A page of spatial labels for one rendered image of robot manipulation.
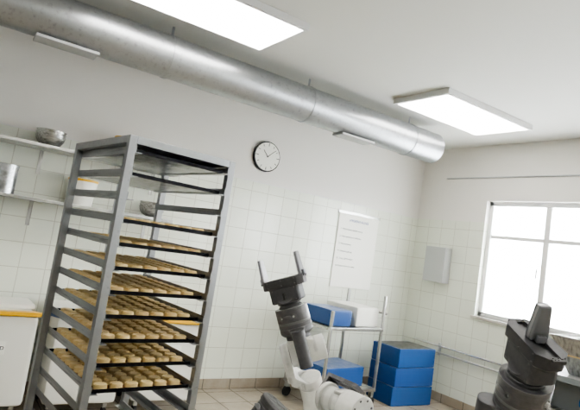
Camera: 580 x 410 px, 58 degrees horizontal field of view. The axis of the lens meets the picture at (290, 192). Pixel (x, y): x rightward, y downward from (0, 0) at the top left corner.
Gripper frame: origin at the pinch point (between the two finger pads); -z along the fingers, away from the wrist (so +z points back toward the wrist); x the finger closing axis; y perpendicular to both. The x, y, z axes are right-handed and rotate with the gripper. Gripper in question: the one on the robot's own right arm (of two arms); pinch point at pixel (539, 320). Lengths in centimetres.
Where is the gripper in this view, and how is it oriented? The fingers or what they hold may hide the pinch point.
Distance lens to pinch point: 96.9
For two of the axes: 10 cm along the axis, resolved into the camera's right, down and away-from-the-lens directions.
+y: 9.9, 0.4, 1.2
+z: -0.7, 9.5, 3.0
